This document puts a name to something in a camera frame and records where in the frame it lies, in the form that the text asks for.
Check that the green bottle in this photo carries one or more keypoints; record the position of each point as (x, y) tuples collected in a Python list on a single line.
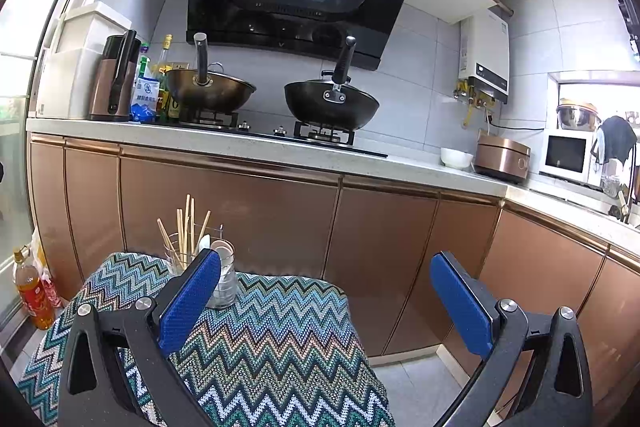
[(144, 64)]

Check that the white bowl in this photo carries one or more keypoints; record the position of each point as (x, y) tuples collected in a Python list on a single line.
[(456, 158)]

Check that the white microwave oven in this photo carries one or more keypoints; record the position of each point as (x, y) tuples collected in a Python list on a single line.
[(565, 154)]

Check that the yellow cap sauce bottle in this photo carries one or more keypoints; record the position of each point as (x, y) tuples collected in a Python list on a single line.
[(166, 57)]

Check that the clear glass utensil holder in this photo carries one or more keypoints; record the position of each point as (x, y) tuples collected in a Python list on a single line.
[(225, 292)]

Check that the white kitchen countertop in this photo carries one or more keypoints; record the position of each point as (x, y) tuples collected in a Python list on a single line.
[(400, 167)]

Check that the brown electric kettle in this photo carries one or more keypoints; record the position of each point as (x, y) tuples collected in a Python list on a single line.
[(107, 92)]

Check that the white storage box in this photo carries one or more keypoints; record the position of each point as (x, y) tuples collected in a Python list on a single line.
[(80, 57)]

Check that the black gas stove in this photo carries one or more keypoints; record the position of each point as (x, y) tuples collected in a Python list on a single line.
[(260, 134)]

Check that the bronze wok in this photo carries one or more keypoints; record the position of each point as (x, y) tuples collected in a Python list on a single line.
[(210, 94)]

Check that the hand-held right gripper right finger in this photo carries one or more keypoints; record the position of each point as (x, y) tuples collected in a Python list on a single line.
[(462, 302)]

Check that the white water heater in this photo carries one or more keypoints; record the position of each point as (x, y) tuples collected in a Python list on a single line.
[(487, 47)]

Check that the blue salt bag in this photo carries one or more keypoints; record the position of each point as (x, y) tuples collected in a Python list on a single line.
[(145, 99)]

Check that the yellow gas pipe valves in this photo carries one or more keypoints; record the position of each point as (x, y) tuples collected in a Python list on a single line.
[(469, 107)]

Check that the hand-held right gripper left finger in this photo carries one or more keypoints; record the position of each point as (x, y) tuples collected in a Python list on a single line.
[(192, 297)]

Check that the glass balcony door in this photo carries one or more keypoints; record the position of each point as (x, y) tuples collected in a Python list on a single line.
[(30, 72)]

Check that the white ceramic spoon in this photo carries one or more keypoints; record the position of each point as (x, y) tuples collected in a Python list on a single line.
[(203, 243)]

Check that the glass jar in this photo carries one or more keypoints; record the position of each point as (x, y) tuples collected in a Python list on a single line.
[(610, 182)]

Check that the steel mixing bowl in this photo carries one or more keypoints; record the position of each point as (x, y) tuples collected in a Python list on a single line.
[(575, 117)]

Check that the orange cooking oil bottle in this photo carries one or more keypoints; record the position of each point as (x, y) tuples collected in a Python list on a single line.
[(32, 297)]

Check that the zigzag patterned table cloth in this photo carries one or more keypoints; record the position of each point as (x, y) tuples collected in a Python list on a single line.
[(280, 347)]

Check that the brown base cabinets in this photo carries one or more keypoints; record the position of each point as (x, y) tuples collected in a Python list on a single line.
[(280, 217)]

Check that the black wok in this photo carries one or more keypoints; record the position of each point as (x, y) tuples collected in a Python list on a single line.
[(325, 112)]

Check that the dark hanging cloth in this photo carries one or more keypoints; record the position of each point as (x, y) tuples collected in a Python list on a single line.
[(617, 137)]

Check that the pink ceramic spoon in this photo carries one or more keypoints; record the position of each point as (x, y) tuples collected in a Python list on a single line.
[(223, 252)]

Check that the copper rice cooker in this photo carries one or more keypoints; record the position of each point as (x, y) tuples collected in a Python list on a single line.
[(500, 154)]

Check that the red snack packet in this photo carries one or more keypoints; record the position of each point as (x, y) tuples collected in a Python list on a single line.
[(51, 289)]

